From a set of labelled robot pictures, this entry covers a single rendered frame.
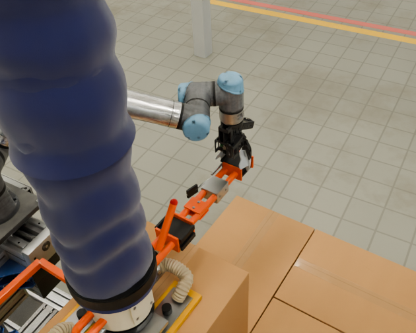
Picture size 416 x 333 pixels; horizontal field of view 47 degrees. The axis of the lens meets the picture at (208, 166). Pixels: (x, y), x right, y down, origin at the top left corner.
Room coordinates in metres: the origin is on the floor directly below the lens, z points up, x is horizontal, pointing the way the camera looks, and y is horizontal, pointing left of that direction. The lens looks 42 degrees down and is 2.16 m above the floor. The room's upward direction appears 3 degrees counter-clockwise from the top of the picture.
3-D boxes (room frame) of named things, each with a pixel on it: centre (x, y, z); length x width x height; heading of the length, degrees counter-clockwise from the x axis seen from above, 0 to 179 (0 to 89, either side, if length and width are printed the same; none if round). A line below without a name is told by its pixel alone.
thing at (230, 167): (1.20, -0.10, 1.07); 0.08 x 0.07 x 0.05; 144
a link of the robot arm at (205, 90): (1.18, 0.02, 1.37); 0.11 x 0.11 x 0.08; 88
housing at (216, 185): (1.10, -0.02, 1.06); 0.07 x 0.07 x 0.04; 54
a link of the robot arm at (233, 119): (1.19, -0.08, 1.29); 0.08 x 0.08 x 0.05
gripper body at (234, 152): (1.19, -0.08, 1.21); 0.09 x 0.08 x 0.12; 144
